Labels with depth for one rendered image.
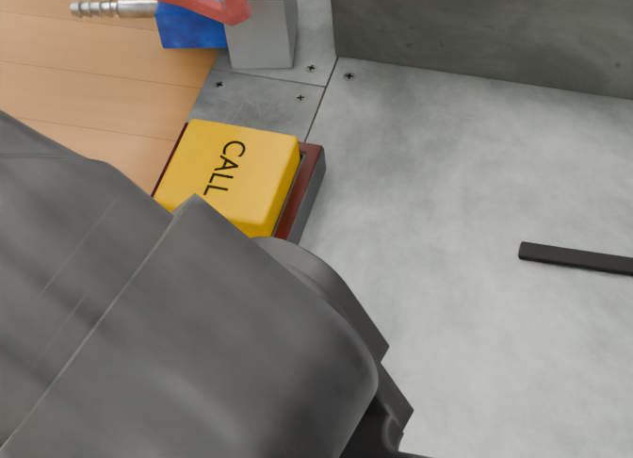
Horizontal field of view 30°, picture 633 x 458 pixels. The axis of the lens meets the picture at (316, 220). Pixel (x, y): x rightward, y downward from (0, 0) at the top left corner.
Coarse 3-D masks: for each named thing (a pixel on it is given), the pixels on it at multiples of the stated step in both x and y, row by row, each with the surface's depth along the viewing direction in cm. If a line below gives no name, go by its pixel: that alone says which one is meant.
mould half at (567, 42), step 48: (336, 0) 66; (384, 0) 65; (432, 0) 64; (480, 0) 63; (528, 0) 62; (576, 0) 61; (624, 0) 60; (336, 48) 69; (384, 48) 68; (432, 48) 67; (480, 48) 66; (528, 48) 65; (576, 48) 64; (624, 48) 63; (624, 96) 65
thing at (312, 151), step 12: (300, 144) 63; (312, 144) 63; (312, 156) 62; (300, 168) 62; (312, 168) 62; (300, 180) 61; (300, 192) 61; (288, 204) 60; (288, 216) 60; (288, 228) 59
